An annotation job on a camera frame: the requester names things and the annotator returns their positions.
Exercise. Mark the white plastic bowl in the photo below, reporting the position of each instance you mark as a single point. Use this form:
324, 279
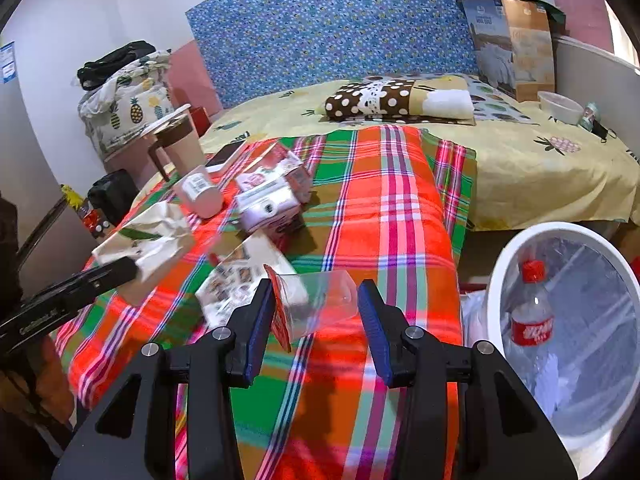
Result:
560, 107

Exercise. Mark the clear plastic cup red lid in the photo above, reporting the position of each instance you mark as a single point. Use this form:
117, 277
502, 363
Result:
306, 303

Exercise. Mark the beige mug brown handle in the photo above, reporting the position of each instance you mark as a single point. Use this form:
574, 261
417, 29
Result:
180, 142

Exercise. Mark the pineapple print fabric bundle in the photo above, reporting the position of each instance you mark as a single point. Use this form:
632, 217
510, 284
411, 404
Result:
132, 98

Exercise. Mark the yellow pineapple bed sheet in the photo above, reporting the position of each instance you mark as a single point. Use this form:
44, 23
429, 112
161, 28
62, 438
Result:
530, 168

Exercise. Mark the small green bottle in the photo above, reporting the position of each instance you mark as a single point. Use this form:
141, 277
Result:
590, 115

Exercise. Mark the red toy items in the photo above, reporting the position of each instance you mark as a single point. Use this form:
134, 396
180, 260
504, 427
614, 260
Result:
95, 221

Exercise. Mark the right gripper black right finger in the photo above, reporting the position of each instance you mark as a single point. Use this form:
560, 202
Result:
505, 435

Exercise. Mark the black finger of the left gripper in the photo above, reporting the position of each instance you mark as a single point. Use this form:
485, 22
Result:
82, 288

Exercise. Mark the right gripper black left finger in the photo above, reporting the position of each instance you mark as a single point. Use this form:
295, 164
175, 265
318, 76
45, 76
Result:
131, 433

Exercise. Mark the red strawberry milk carton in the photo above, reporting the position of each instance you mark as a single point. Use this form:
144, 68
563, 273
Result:
277, 162

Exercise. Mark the black bag on bundle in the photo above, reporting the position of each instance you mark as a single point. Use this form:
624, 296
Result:
94, 73

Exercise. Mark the cardboard bedding box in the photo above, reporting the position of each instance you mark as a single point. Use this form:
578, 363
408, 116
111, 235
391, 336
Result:
512, 42

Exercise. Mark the white smartphone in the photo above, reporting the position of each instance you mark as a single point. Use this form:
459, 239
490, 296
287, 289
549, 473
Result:
226, 157

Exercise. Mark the white printed snack bag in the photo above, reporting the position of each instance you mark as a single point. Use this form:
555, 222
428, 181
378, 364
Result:
236, 275

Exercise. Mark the white yogurt bottle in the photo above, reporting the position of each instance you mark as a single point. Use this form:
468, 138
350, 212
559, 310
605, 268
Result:
197, 192

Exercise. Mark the white leaf paper bag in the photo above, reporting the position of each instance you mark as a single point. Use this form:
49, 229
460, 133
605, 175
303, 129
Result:
156, 240

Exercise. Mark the purple milk carton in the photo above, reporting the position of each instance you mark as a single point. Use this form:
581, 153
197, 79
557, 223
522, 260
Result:
272, 208

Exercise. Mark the brown polka dot pillow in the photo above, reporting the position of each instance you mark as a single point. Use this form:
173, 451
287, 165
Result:
394, 98

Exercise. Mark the clear bottle red cap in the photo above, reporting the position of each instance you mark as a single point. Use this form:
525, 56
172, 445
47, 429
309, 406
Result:
531, 323

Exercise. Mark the white trash bin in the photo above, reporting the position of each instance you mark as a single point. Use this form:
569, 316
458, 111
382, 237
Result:
593, 378

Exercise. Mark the blue floral headboard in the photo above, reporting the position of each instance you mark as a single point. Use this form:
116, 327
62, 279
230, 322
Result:
255, 47

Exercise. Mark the plaid red green blanket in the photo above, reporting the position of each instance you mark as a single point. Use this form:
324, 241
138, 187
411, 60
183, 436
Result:
381, 210

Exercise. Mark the black floor object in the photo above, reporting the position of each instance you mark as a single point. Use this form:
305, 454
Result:
114, 194

